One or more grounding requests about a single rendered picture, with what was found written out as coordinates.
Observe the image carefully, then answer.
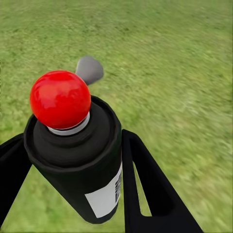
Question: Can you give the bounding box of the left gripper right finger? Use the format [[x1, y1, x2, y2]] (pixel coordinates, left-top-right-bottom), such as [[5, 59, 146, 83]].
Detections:
[[122, 129, 204, 233]]

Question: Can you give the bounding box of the pesticide atomizer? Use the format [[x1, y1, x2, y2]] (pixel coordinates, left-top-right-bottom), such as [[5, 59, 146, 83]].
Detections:
[[24, 55, 123, 224]]

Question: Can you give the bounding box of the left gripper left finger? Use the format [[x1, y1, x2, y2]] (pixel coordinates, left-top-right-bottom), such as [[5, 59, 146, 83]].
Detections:
[[0, 133, 32, 228]]

